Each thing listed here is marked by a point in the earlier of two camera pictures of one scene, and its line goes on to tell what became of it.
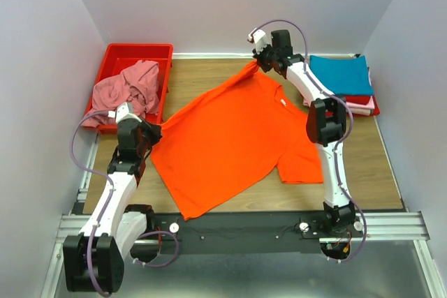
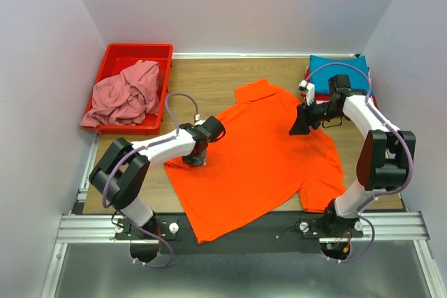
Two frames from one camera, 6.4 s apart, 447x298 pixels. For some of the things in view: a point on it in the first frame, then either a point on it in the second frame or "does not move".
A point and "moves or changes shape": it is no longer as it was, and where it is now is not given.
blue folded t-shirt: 343,76 does not move
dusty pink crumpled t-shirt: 137,85 does not move
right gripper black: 256,55 -> 304,119
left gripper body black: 142,147 -> 195,159
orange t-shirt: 231,140 moves or changes shape
